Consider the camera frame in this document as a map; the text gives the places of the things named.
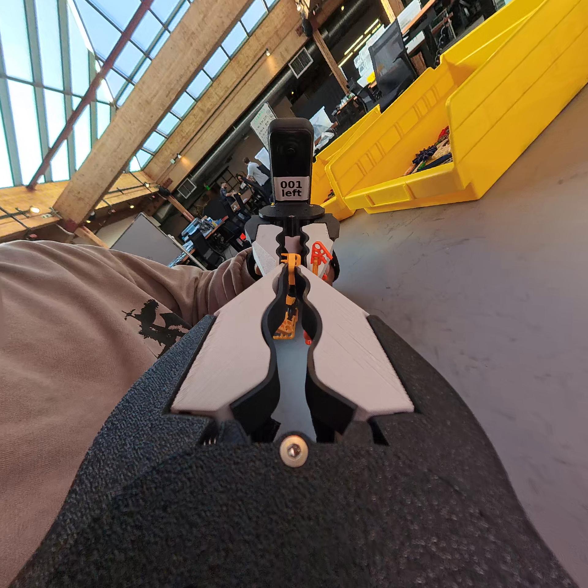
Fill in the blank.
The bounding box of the pile of toy parts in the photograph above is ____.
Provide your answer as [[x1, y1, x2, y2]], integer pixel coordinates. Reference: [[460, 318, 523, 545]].
[[403, 126, 454, 176]]

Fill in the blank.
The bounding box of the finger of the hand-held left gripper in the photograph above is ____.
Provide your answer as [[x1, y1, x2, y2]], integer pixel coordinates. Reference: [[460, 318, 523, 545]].
[[251, 224, 282, 277], [301, 224, 334, 278]]

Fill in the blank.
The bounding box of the yellow plastic bin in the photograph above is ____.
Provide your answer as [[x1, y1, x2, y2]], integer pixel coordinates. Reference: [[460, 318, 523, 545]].
[[311, 105, 382, 222], [325, 0, 588, 214]]

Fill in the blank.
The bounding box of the person's left forearm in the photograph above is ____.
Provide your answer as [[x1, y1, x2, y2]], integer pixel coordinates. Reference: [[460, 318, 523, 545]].
[[172, 248, 258, 324]]

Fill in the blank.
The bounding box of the grey desk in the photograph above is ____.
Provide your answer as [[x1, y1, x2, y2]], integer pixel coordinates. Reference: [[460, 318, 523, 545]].
[[193, 92, 588, 588]]

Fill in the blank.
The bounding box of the yellow black toy wheel assembly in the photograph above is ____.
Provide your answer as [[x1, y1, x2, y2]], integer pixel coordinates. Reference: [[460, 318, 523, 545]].
[[273, 242, 334, 346]]

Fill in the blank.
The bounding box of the black office chair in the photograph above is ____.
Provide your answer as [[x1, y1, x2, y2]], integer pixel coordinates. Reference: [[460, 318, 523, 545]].
[[367, 19, 418, 111]]

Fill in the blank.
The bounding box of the person's torso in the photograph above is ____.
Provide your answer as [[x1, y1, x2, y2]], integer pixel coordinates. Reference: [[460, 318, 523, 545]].
[[0, 240, 239, 584]]

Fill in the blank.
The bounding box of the grey partition panel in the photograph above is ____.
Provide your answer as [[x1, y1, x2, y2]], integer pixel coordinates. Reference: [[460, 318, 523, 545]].
[[110, 213, 205, 269]]

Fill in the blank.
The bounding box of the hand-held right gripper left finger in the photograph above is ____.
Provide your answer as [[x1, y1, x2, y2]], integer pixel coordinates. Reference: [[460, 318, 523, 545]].
[[170, 266, 282, 439]]

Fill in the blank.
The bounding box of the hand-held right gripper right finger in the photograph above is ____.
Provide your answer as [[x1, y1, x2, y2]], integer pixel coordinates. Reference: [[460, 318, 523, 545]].
[[296, 266, 415, 443]]

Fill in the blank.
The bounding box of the whiteboard on stand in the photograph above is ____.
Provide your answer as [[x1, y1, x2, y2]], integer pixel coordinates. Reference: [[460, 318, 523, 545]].
[[250, 103, 277, 141]]

